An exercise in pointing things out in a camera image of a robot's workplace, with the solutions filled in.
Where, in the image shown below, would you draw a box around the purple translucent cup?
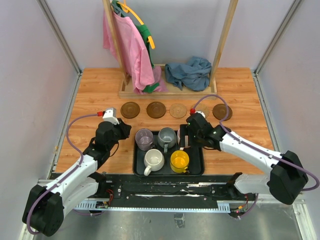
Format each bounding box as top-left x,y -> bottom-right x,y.
135,128 -> 154,151

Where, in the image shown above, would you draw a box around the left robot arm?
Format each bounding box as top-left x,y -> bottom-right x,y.
22,118 -> 132,237

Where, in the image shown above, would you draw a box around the yellow mug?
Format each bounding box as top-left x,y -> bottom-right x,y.
170,150 -> 190,174

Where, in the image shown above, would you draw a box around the teal clothes hanger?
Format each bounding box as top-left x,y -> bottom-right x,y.
111,0 -> 127,17

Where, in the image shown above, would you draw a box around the green garment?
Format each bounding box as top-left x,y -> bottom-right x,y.
110,0 -> 161,94

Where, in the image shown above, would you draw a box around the black baking tray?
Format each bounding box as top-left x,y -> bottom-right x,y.
133,130 -> 205,177

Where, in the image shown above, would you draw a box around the white ceramic mug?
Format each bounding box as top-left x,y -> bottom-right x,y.
143,149 -> 165,176

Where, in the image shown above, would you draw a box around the wooden clothes rack frame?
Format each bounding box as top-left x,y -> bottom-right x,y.
102,0 -> 238,99

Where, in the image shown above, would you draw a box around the brown round coaster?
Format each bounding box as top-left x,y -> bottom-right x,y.
212,103 -> 233,121
146,101 -> 166,119
120,101 -> 140,119

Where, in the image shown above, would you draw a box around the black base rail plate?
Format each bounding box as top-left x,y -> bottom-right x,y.
48,172 -> 257,208

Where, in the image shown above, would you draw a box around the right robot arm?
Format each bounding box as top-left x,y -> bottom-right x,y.
180,113 -> 309,205

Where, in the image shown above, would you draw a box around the blue crumpled cloth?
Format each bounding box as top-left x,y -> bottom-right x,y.
164,56 -> 212,92

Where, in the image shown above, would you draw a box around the pink ceramic mug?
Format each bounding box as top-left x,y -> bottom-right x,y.
177,129 -> 185,151

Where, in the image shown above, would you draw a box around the yellow clothes hanger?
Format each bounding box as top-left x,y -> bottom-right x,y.
118,0 -> 156,50

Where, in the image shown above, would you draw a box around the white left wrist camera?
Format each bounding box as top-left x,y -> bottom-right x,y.
102,107 -> 119,125

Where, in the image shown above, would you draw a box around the grey ceramic mug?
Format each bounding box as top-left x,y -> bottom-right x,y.
157,127 -> 177,154

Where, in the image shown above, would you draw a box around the woven rattan coaster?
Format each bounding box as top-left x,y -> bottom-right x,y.
169,103 -> 187,119
190,103 -> 210,117

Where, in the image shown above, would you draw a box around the pink shirt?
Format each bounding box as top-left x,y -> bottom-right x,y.
102,7 -> 169,95

